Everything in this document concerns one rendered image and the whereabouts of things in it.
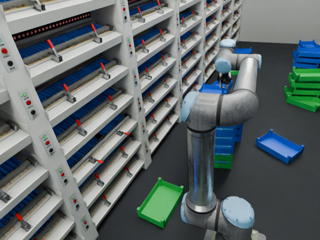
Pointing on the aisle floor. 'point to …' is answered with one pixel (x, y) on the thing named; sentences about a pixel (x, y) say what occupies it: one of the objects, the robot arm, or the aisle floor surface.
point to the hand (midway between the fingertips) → (223, 87)
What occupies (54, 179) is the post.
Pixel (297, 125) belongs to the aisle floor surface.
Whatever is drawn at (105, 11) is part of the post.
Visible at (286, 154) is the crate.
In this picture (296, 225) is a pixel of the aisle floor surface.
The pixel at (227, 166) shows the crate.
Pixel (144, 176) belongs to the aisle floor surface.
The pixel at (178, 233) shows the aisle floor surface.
